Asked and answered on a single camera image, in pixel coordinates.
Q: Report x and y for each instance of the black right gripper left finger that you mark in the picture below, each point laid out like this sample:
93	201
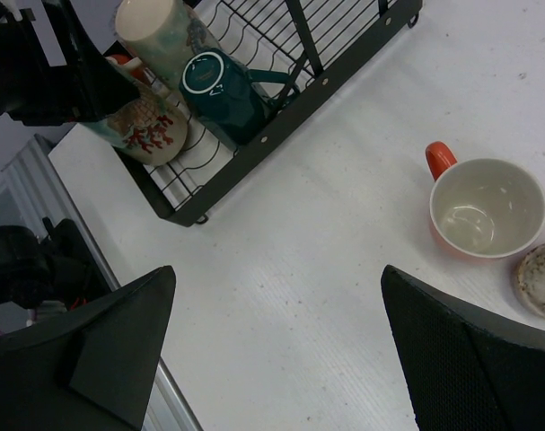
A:
91	368

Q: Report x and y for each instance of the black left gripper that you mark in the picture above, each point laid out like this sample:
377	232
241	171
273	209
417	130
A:
37	94

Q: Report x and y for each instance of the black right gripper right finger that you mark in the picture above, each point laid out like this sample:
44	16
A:
466	368

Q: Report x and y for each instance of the tall cream teal coral mug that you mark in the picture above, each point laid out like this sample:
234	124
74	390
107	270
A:
150	129

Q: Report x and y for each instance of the speckled beige small cup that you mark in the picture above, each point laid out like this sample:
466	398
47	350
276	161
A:
529	281

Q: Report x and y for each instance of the large orange mug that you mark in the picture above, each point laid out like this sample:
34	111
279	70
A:
482	209

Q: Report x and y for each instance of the small orange red mug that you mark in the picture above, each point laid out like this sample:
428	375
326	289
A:
131	68

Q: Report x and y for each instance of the tall cream green mug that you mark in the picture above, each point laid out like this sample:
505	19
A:
165	35

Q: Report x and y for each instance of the dark teal mug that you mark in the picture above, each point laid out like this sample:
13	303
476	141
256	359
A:
232	101

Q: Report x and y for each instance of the aluminium mounting rail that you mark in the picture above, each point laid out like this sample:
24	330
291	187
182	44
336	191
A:
33	196

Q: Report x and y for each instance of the black wire dish rack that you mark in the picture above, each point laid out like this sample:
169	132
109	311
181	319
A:
320	45

